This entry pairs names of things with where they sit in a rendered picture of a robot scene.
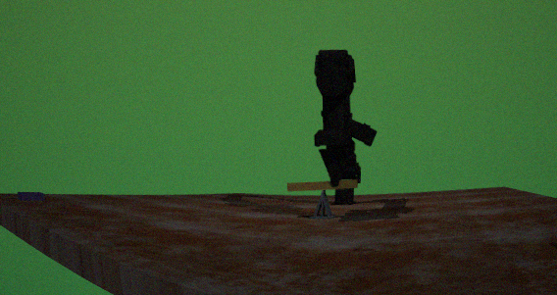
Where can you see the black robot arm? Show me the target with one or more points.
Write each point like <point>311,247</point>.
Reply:
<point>335,72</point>

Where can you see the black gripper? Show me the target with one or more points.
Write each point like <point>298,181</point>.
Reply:
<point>338,142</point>

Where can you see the yellow bar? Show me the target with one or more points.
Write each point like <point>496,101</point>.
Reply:
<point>323,185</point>

